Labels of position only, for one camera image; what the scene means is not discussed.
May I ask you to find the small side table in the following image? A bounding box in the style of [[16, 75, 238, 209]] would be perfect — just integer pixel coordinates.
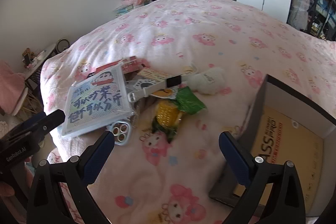
[[22, 39, 70, 88]]

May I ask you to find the black cardboard box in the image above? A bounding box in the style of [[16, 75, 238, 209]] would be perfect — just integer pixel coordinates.
[[209, 74, 336, 216]]

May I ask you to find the stack of books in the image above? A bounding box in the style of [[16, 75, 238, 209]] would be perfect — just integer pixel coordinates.
[[113, 4, 137, 17]]

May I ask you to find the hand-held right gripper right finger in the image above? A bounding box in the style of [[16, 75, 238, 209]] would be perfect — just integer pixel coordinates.
[[219, 131, 306, 224]]

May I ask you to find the cartoon picture board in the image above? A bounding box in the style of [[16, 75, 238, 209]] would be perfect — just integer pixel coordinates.
[[61, 64, 132, 138]]

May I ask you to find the red booklet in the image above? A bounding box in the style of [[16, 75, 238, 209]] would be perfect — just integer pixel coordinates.
[[94, 55, 138, 73]]

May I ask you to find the packaged corn cob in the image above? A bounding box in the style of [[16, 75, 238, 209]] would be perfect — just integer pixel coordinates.
[[151, 86, 207, 143]]

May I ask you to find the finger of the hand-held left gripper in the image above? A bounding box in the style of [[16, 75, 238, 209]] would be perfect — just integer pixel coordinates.
[[25, 110, 66, 135]]

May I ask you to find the clear phone case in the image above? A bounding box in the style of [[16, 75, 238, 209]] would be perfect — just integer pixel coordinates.
[[106, 120, 135, 147]]

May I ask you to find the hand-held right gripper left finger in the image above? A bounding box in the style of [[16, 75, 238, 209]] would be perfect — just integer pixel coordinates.
[[26, 131, 116, 224]]

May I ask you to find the pink chair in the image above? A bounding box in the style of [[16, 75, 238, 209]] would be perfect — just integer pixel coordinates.
[[0, 60, 42, 117]]

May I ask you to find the pink cartoon printed blanket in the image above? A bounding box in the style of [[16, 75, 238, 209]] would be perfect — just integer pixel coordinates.
[[41, 0, 336, 224]]

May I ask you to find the yellow printed card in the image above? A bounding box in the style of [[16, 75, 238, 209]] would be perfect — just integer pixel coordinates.
[[136, 68, 171, 83]]

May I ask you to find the pink cloth bundle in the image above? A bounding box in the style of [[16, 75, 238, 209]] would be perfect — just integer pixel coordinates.
[[122, 0, 146, 7]]

